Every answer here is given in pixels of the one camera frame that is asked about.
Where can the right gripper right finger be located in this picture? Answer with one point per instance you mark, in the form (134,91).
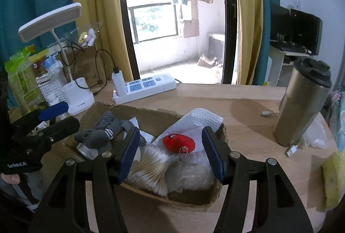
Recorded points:
(278,206)

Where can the steel travel mug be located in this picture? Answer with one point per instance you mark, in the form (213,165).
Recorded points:
(305,95)

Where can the green paper cup pack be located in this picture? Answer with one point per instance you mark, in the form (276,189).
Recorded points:
(22,80)

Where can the yellow tissue pack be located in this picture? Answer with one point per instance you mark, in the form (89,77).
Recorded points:
(333,174)

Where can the yellow lid jar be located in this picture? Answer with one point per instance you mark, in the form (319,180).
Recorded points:
(38,58)

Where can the person's left hand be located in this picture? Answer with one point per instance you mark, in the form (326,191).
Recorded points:
(11,179)

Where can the grey socks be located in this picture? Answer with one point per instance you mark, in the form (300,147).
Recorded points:
(106,129)

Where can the brown cardboard box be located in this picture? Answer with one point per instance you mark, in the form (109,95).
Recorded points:
(154,123)

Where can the white paper towel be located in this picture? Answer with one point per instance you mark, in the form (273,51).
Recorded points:
(191,124)

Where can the clear plastic bag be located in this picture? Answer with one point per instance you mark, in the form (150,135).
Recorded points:
(194,173)

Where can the red spiderman plush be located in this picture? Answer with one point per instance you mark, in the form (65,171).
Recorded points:
(178,143)

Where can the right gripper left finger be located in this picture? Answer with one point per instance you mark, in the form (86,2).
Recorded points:
(82,198)

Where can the yellow teal right curtain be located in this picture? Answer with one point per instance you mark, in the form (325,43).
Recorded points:
(254,27)

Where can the white power strip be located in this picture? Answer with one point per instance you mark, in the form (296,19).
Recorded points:
(142,88)

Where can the white desk lamp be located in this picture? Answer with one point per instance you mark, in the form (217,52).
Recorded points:
(78,97)

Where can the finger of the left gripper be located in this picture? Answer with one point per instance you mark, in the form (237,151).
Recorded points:
(54,130)
(51,111)

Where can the black computer monitor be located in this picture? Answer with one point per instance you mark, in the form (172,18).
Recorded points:
(295,31)

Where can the white plastic basket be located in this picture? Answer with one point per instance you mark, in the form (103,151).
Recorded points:
(52,91)

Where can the cartoon tissue pack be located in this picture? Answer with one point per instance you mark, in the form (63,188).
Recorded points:
(88,153)

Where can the white usb charger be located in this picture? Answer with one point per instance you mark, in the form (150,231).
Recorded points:
(119,83)

